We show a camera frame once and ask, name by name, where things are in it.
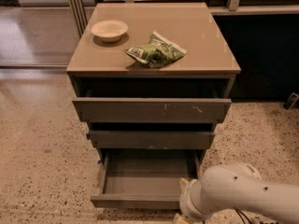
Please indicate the grey middle drawer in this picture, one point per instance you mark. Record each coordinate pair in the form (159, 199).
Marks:
(152, 135)

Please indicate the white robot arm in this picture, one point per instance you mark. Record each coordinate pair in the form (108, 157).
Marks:
(238, 186)

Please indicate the grey bottom drawer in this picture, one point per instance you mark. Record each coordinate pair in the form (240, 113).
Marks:
(145, 178)

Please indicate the grey drawer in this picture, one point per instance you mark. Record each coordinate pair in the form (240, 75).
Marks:
(152, 110)
(152, 135)
(145, 178)

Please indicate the grey floor vent grille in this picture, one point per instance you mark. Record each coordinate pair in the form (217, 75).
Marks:
(264, 221)

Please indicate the grey drawer cabinet tan top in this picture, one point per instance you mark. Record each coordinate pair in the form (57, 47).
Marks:
(208, 70)

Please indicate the green chip bag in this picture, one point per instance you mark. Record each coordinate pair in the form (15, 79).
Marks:
(158, 53)

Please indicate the white bowl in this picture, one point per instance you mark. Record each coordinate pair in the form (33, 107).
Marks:
(109, 30)

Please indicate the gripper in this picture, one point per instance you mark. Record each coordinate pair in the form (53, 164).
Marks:
(187, 200)

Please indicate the grey top drawer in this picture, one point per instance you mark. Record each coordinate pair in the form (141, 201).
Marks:
(152, 110)

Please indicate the small dark floor object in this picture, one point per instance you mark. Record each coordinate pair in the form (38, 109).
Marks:
(291, 101)

